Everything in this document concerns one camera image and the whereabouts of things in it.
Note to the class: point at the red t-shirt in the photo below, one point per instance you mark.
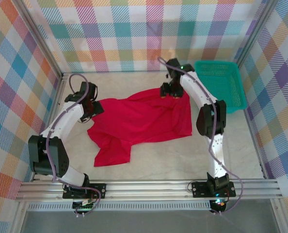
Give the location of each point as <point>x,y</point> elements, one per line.
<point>139,116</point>

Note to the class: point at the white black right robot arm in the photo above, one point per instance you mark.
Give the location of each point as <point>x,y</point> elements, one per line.
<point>199,89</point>

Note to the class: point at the teal plastic mesh basket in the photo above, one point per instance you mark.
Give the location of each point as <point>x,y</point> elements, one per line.
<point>221,80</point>

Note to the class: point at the green circuit board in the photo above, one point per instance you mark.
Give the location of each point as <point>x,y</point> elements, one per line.
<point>82,206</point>

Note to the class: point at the black orange controller module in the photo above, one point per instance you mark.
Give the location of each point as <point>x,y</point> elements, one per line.
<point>219,205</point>

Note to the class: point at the aluminium frame post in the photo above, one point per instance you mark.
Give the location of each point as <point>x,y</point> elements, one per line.
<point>41,40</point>
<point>255,34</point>

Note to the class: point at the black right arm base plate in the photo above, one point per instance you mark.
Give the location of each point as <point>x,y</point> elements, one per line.
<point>199,189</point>

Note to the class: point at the aluminium mounting rail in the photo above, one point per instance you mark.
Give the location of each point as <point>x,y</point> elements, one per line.
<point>146,190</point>

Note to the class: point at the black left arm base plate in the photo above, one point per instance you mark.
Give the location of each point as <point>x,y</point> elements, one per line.
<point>99,190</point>

